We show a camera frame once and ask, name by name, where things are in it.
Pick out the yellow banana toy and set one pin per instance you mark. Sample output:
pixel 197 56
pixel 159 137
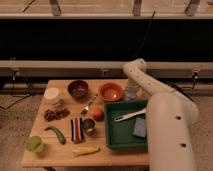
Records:
pixel 79 151

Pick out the white lidded cup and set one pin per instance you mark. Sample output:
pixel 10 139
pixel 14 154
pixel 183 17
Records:
pixel 52 96

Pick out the light green cup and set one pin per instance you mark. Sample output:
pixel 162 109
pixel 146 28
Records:
pixel 34 144

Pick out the green chili pepper toy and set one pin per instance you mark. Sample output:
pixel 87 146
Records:
pixel 61 138

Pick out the light blue towel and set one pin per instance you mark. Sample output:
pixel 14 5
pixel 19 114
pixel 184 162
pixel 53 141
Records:
pixel 129 97

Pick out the dark purple bowl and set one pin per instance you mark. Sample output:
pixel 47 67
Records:
pixel 78 89

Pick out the orange bowl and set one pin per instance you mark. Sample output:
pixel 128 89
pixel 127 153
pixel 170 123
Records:
pixel 111 92

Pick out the small metal cup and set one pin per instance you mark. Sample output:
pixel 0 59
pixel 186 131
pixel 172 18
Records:
pixel 88 126

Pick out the bunch of red grapes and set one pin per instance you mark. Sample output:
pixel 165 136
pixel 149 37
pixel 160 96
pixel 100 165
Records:
pixel 51 115

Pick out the green plastic tray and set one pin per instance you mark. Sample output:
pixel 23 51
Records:
pixel 120 134

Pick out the metal fork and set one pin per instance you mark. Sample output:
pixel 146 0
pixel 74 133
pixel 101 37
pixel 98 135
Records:
pixel 86 108

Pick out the grey blue sponge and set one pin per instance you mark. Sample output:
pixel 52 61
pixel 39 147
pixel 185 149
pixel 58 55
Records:
pixel 140 128

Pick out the wooden table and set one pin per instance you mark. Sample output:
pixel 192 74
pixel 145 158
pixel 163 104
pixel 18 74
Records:
pixel 57 155

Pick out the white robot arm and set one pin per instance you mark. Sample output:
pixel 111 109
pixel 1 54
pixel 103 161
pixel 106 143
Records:
pixel 168 115

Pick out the orange tomato toy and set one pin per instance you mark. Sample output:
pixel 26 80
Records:
pixel 97 114

